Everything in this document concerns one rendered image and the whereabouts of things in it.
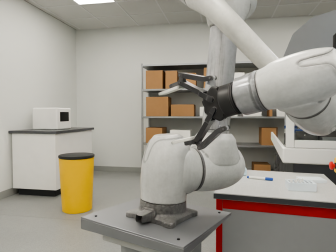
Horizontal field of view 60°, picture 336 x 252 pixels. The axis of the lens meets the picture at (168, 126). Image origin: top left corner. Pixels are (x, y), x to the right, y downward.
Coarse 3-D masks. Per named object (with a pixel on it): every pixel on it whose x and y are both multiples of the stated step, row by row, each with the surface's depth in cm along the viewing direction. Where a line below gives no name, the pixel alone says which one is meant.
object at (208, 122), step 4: (212, 108) 69; (212, 112) 69; (208, 116) 70; (212, 116) 70; (204, 120) 71; (208, 120) 70; (212, 120) 71; (204, 124) 71; (208, 124) 71; (200, 128) 72; (204, 128) 72; (208, 128) 73; (200, 132) 72; (204, 132) 73; (196, 136) 73; (200, 136) 73; (192, 140) 74; (196, 140) 73
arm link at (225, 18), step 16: (192, 0) 86; (208, 0) 81; (224, 0) 81; (208, 16) 82; (224, 16) 78; (224, 32) 80; (240, 32) 77; (240, 48) 79; (256, 48) 76; (256, 64) 78; (320, 112) 61; (304, 128) 68; (320, 128) 66
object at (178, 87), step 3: (174, 87) 75; (177, 87) 74; (180, 87) 75; (183, 87) 76; (165, 90) 77; (168, 90) 76; (171, 90) 76; (174, 90) 77; (159, 93) 78; (162, 93) 77; (165, 93) 78; (168, 93) 80
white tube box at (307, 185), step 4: (288, 180) 144; (292, 180) 144; (304, 180) 144; (308, 180) 144; (288, 184) 138; (292, 184) 138; (296, 184) 138; (300, 184) 137; (304, 184) 137; (308, 184) 137; (312, 184) 136; (316, 184) 136; (288, 188) 138; (292, 188) 138; (296, 188) 138; (300, 188) 137; (304, 188) 137; (308, 188) 137; (312, 188) 136
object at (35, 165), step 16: (32, 112) 424; (48, 112) 419; (64, 112) 437; (48, 128) 420; (64, 128) 438; (80, 128) 453; (16, 144) 400; (32, 144) 396; (48, 144) 391; (64, 144) 412; (80, 144) 458; (16, 160) 401; (32, 160) 397; (48, 160) 392; (16, 176) 402; (32, 176) 397; (48, 176) 393; (32, 192) 404; (48, 192) 399
